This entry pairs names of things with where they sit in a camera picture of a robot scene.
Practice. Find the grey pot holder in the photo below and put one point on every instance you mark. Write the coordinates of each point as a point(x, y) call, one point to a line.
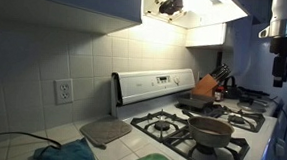
point(104, 131)

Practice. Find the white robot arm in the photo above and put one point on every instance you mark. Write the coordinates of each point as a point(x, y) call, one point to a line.
point(277, 31)

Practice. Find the blue cloth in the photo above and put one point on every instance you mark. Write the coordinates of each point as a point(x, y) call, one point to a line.
point(75, 150)

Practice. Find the dark rectangular baking tray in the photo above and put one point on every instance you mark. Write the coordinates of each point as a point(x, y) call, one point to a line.
point(195, 100)

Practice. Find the round metal pot lid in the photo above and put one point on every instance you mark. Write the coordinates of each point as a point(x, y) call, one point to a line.
point(251, 107)

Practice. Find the black left stove grate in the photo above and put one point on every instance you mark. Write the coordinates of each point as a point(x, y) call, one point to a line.
point(173, 132)

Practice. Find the white range hood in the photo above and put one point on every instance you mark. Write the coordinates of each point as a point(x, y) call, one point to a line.
point(194, 13)

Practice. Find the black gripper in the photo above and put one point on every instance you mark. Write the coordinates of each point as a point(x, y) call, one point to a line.
point(278, 47)

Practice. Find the black kettle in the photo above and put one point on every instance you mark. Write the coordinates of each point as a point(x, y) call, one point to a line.
point(230, 89)

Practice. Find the red lidded jar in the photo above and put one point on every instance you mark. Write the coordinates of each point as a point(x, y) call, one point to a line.
point(219, 94)

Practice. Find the small brown metal pot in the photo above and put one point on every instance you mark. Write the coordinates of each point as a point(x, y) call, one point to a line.
point(209, 131)

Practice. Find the white gas stove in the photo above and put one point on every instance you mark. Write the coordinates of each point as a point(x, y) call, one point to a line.
point(159, 104)

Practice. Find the black right stove grate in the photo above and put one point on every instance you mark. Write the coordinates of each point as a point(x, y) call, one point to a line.
point(237, 118)

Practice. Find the wooden knife block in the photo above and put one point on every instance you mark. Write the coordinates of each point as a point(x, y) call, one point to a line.
point(205, 87)

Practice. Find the black stove grate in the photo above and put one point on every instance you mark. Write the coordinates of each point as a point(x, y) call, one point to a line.
point(173, 132)
point(237, 118)

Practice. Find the white wall outlet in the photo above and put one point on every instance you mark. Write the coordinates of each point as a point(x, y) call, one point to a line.
point(63, 91)

